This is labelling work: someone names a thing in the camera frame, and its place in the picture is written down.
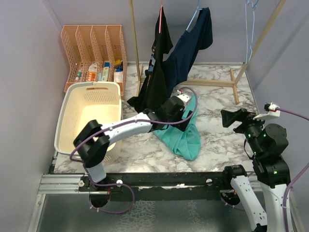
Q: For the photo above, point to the pink hanger under black shirt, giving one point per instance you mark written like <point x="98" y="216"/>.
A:
<point x="160" y="16"/>

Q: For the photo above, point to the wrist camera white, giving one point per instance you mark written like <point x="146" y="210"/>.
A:
<point x="185" y="98"/>
<point x="271" y="111"/>

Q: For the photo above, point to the orange plastic file organizer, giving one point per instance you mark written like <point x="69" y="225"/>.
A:
<point x="85" y="44"/>

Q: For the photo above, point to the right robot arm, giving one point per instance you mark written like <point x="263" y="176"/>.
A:
<point x="267" y="143"/>

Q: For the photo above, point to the wooden clothes rack frame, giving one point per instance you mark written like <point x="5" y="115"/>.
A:
<point x="204" y="82"/>

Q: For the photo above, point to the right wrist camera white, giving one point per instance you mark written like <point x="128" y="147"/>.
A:
<point x="271" y="111"/>

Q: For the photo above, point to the teal t shirt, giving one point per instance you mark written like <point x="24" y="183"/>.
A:
<point x="183" y="143"/>

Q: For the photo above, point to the blue hanger under navy shirt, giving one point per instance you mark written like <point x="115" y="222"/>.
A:
<point x="195" y="13"/>

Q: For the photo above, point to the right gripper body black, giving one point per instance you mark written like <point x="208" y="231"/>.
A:
<point x="248" y="122"/>

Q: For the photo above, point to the navy blue t shirt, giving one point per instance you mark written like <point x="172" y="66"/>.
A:
<point x="178" y="65"/>

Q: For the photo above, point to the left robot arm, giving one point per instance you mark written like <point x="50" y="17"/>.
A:
<point x="93" y="141"/>

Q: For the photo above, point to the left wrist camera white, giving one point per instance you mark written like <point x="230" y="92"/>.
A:
<point x="185" y="98"/>

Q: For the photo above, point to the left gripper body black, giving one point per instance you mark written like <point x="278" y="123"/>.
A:
<point x="178" y="116"/>

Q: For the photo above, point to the black t shirt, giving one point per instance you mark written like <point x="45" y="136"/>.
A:
<point x="153" y="92"/>

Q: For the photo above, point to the cream plastic laundry basket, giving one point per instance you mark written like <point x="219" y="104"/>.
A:
<point x="83" y="102"/>

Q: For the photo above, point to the light blue wire hanger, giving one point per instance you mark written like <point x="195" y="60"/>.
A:
<point x="250" y="7"/>

